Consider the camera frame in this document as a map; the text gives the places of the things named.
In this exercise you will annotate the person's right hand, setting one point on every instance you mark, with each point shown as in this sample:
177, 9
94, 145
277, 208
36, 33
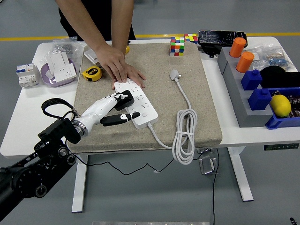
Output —
110, 58

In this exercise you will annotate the person's left hand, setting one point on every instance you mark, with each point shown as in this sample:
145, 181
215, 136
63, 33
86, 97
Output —
135, 75

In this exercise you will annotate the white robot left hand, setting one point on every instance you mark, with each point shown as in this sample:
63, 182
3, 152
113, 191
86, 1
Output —
96, 112

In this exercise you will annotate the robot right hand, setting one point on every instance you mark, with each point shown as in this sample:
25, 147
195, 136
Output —
293, 221

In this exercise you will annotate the black plug adapter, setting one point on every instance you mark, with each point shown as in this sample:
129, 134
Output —
125, 103

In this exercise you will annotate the white power strip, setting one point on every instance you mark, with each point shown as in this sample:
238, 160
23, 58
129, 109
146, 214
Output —
145, 107

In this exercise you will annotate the person's right forearm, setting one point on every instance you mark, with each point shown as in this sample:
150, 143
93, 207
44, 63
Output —
84, 25

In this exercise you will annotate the person's left forearm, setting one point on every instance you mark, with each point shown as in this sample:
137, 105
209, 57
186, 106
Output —
121, 23

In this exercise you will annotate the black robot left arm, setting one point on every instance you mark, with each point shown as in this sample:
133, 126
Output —
28, 171

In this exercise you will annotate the white three-pin plug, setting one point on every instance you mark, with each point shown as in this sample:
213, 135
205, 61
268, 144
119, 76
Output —
174, 74

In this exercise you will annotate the dark circuit board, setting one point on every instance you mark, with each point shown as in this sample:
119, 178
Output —
295, 103

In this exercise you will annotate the small yellow object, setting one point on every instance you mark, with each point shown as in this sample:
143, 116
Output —
128, 49

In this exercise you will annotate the yellow tape measure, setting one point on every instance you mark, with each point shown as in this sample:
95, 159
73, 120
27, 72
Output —
92, 73

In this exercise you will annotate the person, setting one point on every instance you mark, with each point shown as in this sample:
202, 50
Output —
103, 14

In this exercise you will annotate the clear bag of screws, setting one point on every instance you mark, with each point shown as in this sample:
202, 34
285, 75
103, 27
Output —
63, 47

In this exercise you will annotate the large colourful puzzle cube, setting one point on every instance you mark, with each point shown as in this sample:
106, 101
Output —
177, 47

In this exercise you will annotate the grey-brown mat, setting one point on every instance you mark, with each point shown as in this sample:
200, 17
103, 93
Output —
164, 117

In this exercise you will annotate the purple bowl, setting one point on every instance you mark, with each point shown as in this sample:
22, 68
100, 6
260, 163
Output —
45, 77

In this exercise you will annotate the small colourful puzzle cube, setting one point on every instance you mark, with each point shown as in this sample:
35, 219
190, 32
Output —
191, 38

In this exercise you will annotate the white table leg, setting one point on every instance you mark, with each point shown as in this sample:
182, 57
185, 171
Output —
79, 187
241, 178

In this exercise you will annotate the table height control panel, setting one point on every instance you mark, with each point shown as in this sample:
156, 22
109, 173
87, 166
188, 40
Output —
281, 147

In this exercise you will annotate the white circuit breaker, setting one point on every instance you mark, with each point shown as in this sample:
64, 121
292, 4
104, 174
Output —
26, 77

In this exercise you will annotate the black wrapped box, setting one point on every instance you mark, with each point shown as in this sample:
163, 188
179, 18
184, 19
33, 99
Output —
218, 38

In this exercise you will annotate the grey stepped block holder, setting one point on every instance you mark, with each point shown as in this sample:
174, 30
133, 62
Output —
234, 77

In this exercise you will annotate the blue plastic bin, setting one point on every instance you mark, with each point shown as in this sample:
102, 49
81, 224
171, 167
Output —
281, 122

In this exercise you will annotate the orange cylinder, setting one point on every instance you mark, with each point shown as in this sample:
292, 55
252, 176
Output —
244, 62
237, 47

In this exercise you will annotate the blue block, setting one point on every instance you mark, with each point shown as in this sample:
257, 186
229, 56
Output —
251, 80
259, 100

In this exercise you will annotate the yellow lemon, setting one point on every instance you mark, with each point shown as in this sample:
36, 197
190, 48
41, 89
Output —
280, 106

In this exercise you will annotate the clear bag of parts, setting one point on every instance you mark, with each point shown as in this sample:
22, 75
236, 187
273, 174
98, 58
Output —
272, 57

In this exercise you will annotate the white flat switch plate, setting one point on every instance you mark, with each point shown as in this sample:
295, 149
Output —
90, 55

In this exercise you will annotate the white wall socket panel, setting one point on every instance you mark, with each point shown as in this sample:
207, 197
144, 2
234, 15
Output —
66, 73

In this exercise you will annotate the white wall switch panel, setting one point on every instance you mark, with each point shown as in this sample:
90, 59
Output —
56, 61

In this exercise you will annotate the small black mount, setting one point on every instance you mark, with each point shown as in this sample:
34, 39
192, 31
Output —
210, 50

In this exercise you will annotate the large metal bracket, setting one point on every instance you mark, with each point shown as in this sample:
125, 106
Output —
207, 165

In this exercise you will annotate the small metal bracket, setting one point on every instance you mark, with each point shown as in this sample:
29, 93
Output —
204, 151

